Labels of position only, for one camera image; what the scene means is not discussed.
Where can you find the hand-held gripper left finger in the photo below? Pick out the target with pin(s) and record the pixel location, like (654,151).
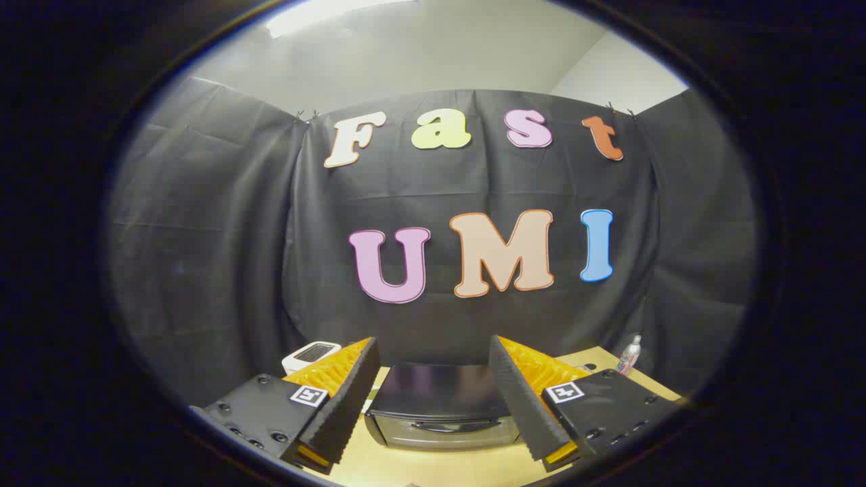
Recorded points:
(345,406)

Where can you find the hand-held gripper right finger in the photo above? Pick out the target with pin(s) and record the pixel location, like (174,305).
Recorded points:
(524,406)

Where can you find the black toaster oven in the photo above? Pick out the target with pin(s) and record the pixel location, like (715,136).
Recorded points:
(440,396)

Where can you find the white bread toaster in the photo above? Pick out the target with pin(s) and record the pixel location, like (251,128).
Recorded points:
(301,358)

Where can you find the white pink-labelled bottle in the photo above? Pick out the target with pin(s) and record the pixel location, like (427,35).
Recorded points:
(628,355)

